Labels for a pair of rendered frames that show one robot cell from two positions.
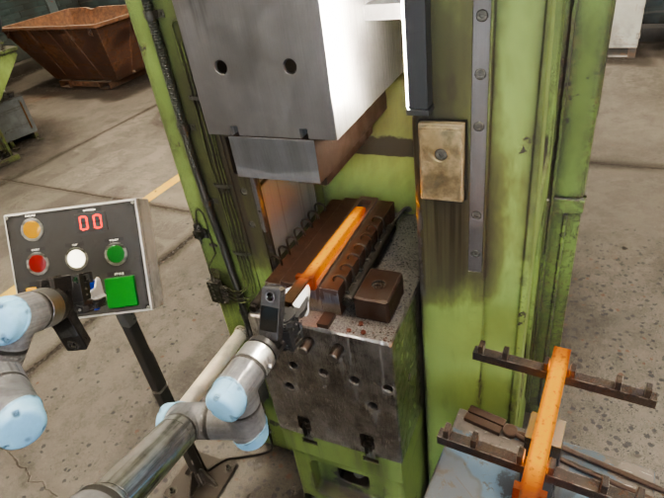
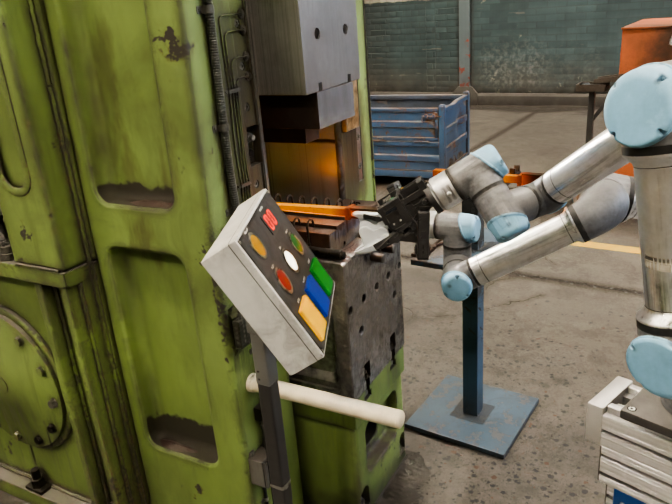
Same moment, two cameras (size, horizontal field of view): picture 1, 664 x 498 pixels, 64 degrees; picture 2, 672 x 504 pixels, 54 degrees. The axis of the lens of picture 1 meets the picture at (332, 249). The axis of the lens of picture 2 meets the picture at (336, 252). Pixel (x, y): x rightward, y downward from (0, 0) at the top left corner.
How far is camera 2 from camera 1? 2.13 m
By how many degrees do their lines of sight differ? 77
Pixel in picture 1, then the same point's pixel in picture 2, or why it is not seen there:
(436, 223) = (347, 151)
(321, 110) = (355, 57)
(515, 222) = (367, 135)
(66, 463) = not seen: outside the picture
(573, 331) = not seen: hidden behind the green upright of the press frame
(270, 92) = (337, 49)
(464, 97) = not seen: hidden behind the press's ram
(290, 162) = (343, 103)
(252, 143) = (328, 94)
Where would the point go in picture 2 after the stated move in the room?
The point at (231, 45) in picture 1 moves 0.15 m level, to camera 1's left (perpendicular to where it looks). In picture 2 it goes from (322, 16) to (321, 18)
